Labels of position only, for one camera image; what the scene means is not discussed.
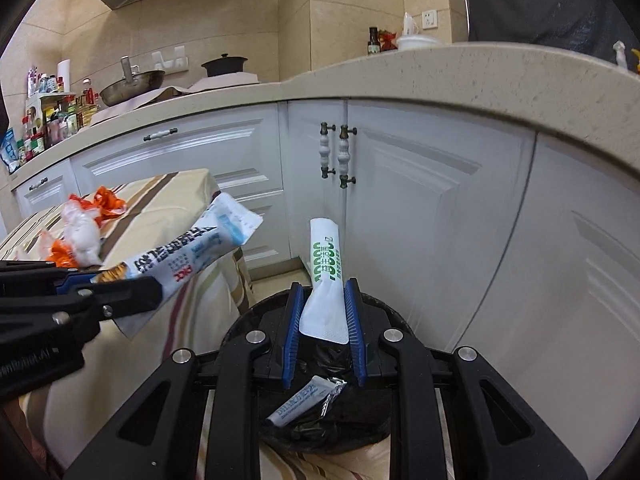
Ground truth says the white green-print sachet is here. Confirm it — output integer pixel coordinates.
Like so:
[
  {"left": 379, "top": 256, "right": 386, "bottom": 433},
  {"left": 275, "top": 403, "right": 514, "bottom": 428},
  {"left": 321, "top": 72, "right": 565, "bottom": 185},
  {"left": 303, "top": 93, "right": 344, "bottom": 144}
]
[{"left": 298, "top": 217, "right": 349, "bottom": 346}]

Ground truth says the white wall hook rack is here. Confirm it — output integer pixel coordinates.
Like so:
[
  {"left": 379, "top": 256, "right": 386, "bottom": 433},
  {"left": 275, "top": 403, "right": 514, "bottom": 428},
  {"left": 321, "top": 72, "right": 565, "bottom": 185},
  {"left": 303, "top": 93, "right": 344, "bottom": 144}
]
[{"left": 152, "top": 46, "right": 190, "bottom": 73}]

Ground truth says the black round bin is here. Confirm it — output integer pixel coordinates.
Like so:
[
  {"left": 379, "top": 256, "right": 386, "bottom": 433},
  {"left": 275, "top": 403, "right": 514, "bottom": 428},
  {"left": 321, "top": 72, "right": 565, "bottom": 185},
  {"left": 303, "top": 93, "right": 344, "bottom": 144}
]
[{"left": 220, "top": 292, "right": 416, "bottom": 456}]

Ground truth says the white brass cabinet handle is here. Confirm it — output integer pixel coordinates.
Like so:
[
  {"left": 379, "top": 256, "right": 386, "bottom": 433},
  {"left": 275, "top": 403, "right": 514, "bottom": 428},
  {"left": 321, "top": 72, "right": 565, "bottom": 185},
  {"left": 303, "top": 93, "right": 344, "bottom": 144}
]
[
  {"left": 319, "top": 121, "right": 337, "bottom": 178},
  {"left": 338, "top": 124, "right": 357, "bottom": 189}
]

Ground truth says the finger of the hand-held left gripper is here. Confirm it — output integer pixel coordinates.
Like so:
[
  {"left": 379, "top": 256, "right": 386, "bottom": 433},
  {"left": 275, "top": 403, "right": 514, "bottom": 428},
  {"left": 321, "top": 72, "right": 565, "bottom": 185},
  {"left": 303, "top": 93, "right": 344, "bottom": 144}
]
[
  {"left": 50, "top": 276, "right": 164, "bottom": 333},
  {"left": 0, "top": 259, "right": 108, "bottom": 295}
]

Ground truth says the white drawer cabinet front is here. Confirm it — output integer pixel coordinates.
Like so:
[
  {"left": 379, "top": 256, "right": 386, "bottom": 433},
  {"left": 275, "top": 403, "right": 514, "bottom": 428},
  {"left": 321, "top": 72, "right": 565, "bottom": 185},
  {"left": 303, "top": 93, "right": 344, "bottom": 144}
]
[{"left": 11, "top": 105, "right": 292, "bottom": 268}]

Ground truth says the white bowl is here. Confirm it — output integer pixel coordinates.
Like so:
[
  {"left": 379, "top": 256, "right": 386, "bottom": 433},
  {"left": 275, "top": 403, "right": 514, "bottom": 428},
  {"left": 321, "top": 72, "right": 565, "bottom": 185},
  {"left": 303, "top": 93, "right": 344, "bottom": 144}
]
[{"left": 396, "top": 34, "right": 441, "bottom": 52}]

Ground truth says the steel wok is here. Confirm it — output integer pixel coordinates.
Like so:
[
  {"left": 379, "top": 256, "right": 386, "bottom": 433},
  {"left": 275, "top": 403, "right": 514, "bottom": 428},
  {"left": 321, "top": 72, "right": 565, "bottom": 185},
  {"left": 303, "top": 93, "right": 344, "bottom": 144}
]
[{"left": 99, "top": 55, "right": 166, "bottom": 107}]

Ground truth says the row of condiment bottles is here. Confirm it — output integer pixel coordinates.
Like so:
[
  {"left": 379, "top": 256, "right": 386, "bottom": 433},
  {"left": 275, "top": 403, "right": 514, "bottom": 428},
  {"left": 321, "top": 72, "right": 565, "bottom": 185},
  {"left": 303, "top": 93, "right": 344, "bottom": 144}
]
[{"left": 19, "top": 65, "right": 103, "bottom": 163}]

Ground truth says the small white blue sachet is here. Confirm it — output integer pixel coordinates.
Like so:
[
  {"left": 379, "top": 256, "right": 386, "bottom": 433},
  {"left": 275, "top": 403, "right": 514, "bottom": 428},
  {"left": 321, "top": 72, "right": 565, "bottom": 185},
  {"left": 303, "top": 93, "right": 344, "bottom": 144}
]
[{"left": 266, "top": 375, "right": 348, "bottom": 428}]

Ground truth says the blue snack packet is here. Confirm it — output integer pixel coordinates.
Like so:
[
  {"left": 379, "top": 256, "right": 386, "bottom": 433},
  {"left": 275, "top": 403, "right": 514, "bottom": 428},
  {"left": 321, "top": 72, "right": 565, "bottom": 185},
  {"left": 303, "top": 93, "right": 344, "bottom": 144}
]
[{"left": 0, "top": 129, "right": 21, "bottom": 174}]

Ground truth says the white blue snack wrapper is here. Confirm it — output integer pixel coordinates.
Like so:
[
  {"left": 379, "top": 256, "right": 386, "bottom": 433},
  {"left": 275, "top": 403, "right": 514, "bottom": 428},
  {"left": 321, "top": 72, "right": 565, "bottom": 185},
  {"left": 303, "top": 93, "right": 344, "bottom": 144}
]
[{"left": 92, "top": 191, "right": 264, "bottom": 340}]

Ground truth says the black lidded pot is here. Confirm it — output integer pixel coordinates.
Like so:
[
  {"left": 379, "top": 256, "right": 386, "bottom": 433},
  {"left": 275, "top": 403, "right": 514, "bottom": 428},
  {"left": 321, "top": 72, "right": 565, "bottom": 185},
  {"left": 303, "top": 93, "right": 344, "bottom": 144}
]
[{"left": 201, "top": 53, "right": 249, "bottom": 79}]

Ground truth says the paper towel roll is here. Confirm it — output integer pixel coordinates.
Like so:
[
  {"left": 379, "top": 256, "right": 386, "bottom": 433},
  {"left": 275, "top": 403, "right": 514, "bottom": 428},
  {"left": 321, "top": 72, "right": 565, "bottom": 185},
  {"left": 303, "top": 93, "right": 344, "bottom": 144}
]
[{"left": 56, "top": 58, "right": 75, "bottom": 93}]

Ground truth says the striped tablecloth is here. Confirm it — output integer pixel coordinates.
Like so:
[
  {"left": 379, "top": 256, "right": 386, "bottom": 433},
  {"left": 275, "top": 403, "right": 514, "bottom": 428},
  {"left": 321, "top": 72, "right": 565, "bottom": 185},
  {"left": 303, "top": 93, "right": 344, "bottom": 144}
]
[{"left": 0, "top": 167, "right": 256, "bottom": 480}]

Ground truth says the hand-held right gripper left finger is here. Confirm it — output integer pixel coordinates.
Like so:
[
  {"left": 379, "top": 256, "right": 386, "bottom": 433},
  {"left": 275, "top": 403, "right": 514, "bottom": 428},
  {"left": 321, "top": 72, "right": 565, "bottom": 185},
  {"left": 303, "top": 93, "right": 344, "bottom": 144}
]
[{"left": 65, "top": 282, "right": 306, "bottom": 480}]

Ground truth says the narrow white cabinet door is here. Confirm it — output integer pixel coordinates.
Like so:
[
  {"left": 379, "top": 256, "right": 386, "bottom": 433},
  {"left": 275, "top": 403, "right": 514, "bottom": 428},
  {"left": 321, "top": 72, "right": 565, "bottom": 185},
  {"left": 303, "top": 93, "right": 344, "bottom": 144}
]
[{"left": 286, "top": 100, "right": 348, "bottom": 273}]

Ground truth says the beige stove cover cloth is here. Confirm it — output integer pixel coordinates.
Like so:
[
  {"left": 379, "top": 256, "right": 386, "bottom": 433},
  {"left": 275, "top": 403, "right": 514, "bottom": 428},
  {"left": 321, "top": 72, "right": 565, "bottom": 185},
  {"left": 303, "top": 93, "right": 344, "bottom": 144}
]
[{"left": 90, "top": 72, "right": 263, "bottom": 126}]

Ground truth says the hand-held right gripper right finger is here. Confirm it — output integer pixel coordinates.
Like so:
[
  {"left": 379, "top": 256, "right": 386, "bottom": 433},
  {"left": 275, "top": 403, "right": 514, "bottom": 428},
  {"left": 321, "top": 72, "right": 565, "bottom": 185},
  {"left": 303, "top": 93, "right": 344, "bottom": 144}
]
[{"left": 342, "top": 277, "right": 588, "bottom": 480}]

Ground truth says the wide white cabinet door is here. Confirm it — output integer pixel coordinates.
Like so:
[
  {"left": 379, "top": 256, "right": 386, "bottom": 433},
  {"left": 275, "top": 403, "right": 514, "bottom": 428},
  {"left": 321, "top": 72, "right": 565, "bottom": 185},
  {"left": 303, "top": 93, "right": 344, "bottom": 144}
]
[
  {"left": 450, "top": 132, "right": 640, "bottom": 480},
  {"left": 345, "top": 100, "right": 538, "bottom": 356}
]

